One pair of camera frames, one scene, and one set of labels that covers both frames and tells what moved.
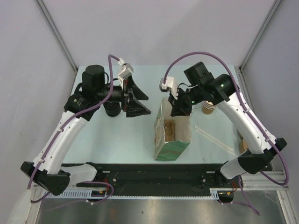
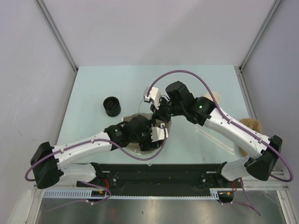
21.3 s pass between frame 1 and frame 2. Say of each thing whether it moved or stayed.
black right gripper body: moved
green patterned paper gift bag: moved
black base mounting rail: stayed
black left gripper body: moved
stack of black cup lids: stayed
